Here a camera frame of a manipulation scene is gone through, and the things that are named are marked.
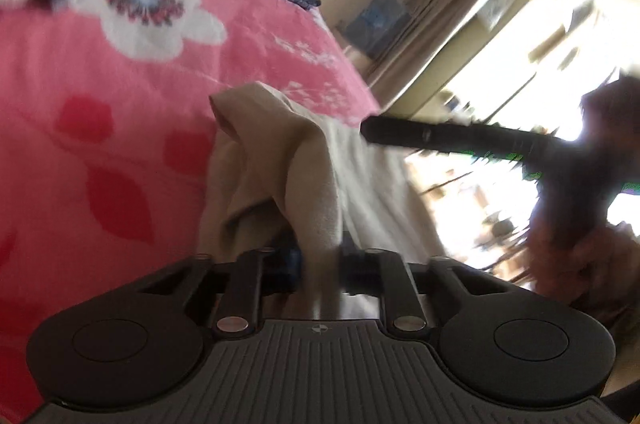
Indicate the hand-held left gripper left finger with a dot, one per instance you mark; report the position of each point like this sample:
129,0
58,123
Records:
291,266

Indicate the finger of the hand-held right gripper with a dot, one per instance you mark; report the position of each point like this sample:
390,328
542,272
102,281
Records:
395,131

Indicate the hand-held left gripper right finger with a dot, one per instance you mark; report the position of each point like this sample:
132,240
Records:
350,266

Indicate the beige pants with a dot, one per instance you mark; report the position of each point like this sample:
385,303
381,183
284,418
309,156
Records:
300,174

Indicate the person's right hand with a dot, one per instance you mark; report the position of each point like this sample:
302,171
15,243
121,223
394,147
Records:
575,264

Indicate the blue water bottle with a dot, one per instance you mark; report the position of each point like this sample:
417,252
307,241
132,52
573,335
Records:
377,24

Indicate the beige curtain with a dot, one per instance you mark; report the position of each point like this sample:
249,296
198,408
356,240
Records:
450,19

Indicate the white plastic bag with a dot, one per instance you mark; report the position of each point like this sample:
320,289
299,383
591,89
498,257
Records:
495,9

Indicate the pink floral blanket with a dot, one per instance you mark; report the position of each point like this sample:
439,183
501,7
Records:
125,129

